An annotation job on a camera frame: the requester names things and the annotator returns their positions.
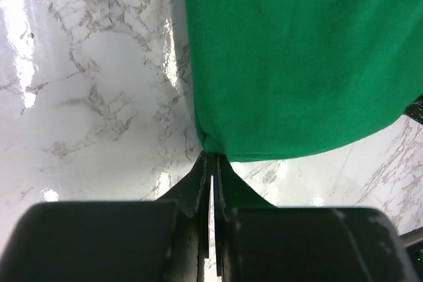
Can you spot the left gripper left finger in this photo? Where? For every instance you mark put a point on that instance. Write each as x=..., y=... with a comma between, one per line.
x=165, y=239

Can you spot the green t shirt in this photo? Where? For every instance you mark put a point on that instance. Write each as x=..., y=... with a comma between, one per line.
x=281, y=79

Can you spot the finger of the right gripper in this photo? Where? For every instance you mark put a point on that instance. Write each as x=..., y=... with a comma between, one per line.
x=415, y=110

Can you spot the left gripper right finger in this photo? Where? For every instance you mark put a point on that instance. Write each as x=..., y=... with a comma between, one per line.
x=257, y=241

